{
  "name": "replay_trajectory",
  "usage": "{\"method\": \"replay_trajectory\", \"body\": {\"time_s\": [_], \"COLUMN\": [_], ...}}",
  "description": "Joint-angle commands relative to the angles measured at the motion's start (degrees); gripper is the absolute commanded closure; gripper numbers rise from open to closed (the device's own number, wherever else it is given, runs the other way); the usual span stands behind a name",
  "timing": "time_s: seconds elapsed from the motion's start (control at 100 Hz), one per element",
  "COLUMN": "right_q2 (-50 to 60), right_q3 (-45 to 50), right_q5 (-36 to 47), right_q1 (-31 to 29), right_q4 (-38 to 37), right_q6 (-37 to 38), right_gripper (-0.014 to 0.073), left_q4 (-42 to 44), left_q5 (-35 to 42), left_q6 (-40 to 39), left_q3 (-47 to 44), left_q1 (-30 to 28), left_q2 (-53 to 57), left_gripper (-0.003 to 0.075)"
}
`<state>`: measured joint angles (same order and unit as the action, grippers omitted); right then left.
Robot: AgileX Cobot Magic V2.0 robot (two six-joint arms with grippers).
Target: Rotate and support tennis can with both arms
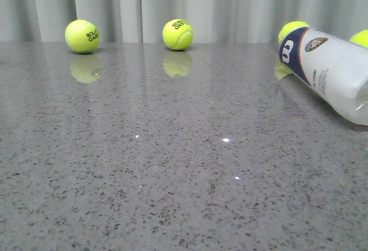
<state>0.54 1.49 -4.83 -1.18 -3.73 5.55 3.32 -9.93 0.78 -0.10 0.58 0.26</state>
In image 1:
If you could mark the yellow tennis ball behind can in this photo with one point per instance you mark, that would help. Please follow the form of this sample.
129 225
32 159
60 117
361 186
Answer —
289 27

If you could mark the white blue tennis ball can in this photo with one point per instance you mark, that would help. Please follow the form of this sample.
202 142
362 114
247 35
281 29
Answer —
335 69

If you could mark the left yellow tennis ball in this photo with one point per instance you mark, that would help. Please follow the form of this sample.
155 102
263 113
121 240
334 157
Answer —
82 36

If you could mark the middle yellow tennis ball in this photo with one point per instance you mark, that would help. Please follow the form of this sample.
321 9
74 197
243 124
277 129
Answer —
177 34

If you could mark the grey pleated curtain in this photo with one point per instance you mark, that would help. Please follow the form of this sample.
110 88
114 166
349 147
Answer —
213 21

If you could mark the far right yellow tennis ball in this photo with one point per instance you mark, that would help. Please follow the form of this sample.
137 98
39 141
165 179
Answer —
360 38

